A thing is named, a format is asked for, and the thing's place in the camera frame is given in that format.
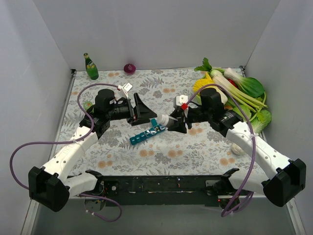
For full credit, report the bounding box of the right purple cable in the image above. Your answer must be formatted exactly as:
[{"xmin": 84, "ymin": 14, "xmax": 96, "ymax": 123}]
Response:
[{"xmin": 181, "ymin": 83, "xmax": 256, "ymax": 218}]

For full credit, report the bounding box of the yellow napa cabbage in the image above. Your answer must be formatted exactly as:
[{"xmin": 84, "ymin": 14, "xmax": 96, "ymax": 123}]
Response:
[{"xmin": 193, "ymin": 72, "xmax": 228, "ymax": 104}]

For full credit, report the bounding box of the purple onion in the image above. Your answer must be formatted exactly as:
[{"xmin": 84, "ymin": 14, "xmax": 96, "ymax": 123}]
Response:
[{"xmin": 123, "ymin": 63, "xmax": 136, "ymax": 74}]

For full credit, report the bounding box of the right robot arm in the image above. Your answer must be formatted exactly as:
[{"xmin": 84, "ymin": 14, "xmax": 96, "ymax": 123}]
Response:
[{"xmin": 158, "ymin": 88, "xmax": 306, "ymax": 207}]

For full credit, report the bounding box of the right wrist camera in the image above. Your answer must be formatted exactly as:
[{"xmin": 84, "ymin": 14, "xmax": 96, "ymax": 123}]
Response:
[{"xmin": 174, "ymin": 95, "xmax": 188, "ymax": 111}]

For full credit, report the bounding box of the purple cable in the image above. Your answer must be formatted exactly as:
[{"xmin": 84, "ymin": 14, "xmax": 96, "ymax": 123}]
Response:
[
  {"xmin": 9, "ymin": 83, "xmax": 123, "ymax": 222},
  {"xmin": 181, "ymin": 83, "xmax": 256, "ymax": 218}
]

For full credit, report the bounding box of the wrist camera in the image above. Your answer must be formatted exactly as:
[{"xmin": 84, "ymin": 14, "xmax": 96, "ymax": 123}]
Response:
[
  {"xmin": 120, "ymin": 83, "xmax": 133, "ymax": 99},
  {"xmin": 174, "ymin": 95, "xmax": 188, "ymax": 111}
]

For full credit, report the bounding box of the teal pill organizer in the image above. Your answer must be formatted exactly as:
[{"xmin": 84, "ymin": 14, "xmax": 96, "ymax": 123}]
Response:
[{"xmin": 130, "ymin": 118, "xmax": 166, "ymax": 145}]

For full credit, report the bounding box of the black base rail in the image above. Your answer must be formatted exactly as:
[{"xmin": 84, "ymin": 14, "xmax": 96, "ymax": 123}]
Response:
[{"xmin": 76, "ymin": 169, "xmax": 250, "ymax": 207}]

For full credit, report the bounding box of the parsley leaf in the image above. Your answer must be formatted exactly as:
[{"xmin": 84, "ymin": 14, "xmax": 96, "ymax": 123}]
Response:
[{"xmin": 194, "ymin": 57, "xmax": 212, "ymax": 72}]

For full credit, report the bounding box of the green lettuce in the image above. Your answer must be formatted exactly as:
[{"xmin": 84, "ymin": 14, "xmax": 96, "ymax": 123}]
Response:
[{"xmin": 224, "ymin": 98, "xmax": 271, "ymax": 123}]

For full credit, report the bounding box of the green glass bottle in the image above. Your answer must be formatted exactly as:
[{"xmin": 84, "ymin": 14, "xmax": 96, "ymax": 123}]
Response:
[{"xmin": 84, "ymin": 53, "xmax": 99, "ymax": 80}]

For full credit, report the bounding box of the green can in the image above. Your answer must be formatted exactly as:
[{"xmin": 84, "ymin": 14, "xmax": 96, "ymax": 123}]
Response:
[{"xmin": 83, "ymin": 101, "xmax": 93, "ymax": 110}]

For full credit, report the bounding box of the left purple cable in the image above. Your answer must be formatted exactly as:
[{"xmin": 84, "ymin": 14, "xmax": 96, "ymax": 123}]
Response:
[{"xmin": 9, "ymin": 83, "xmax": 123, "ymax": 222}]

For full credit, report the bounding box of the floral table mat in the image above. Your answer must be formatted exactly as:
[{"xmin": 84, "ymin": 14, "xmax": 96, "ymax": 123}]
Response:
[{"xmin": 47, "ymin": 69, "xmax": 274, "ymax": 176}]

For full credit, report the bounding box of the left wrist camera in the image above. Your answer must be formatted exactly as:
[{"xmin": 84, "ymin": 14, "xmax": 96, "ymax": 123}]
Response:
[{"xmin": 120, "ymin": 83, "xmax": 133, "ymax": 99}]

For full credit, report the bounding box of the bok choy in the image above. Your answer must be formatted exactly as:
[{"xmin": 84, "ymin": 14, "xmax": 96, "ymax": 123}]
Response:
[{"xmin": 224, "ymin": 68, "xmax": 265, "ymax": 98}]

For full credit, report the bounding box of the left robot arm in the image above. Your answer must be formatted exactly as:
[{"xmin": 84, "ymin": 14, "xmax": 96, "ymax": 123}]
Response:
[{"xmin": 28, "ymin": 89, "xmax": 157, "ymax": 212}]

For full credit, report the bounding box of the white pill bottle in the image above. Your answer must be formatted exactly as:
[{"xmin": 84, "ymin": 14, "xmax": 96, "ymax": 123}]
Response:
[{"xmin": 162, "ymin": 116, "xmax": 177, "ymax": 128}]

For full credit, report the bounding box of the white bottle cap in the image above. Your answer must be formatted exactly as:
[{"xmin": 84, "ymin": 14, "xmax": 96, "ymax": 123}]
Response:
[{"xmin": 157, "ymin": 114, "xmax": 166, "ymax": 124}]

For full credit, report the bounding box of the red pepper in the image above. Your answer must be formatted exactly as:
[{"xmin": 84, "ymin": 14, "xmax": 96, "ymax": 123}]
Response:
[{"xmin": 227, "ymin": 78, "xmax": 238, "ymax": 89}]

